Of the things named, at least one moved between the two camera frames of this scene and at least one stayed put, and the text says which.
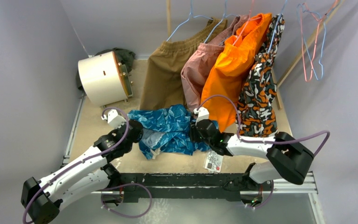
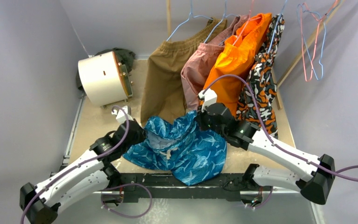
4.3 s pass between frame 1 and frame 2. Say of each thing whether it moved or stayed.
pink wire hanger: stayed
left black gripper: stayed
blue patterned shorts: moved
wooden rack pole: stayed
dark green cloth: stayed
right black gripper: moved
